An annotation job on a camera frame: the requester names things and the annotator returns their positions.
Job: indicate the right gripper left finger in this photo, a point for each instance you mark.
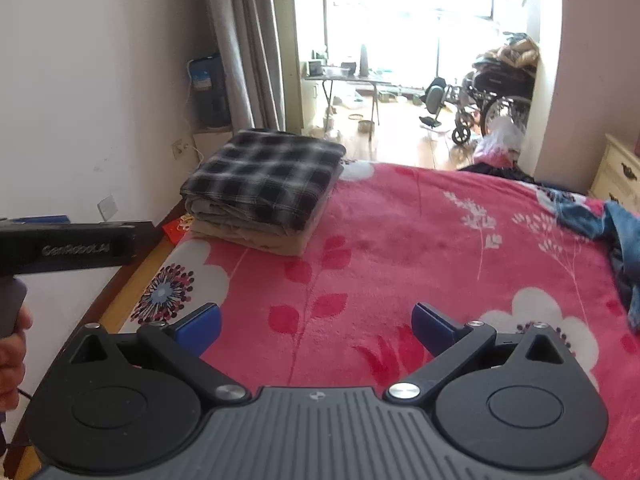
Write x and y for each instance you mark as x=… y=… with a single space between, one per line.
x=127 y=401

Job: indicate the red box on floor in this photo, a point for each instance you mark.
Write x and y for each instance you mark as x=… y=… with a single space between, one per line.
x=176 y=229

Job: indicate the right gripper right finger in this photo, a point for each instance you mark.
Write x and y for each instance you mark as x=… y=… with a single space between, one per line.
x=511 y=400

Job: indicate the stack of folded grey clothes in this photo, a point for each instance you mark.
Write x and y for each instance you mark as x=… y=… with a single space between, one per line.
x=279 y=241

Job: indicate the blue denim garment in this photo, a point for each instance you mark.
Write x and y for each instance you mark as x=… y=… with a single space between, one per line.
x=617 y=229

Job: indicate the black white plaid garment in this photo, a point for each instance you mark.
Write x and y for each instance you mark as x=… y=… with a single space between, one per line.
x=264 y=180

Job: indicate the grey curtain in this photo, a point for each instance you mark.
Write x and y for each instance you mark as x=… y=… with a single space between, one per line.
x=248 y=43

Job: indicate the folding table by window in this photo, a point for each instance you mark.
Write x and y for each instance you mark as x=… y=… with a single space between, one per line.
x=343 y=85

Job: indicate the red floral bed blanket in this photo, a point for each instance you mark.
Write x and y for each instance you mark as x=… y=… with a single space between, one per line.
x=474 y=247

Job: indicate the cream bedside cabinet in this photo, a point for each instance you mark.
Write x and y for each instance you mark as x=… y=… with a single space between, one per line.
x=618 y=175

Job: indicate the blue water dispenser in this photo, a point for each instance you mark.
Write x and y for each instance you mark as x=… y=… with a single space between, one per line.
x=209 y=92

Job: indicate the white wall socket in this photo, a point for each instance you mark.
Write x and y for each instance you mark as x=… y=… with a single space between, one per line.
x=179 y=147

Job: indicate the wheelchair with dark clothes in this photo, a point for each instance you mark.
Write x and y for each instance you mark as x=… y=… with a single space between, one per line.
x=501 y=83

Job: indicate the left hand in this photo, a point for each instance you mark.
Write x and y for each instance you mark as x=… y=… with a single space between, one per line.
x=12 y=355

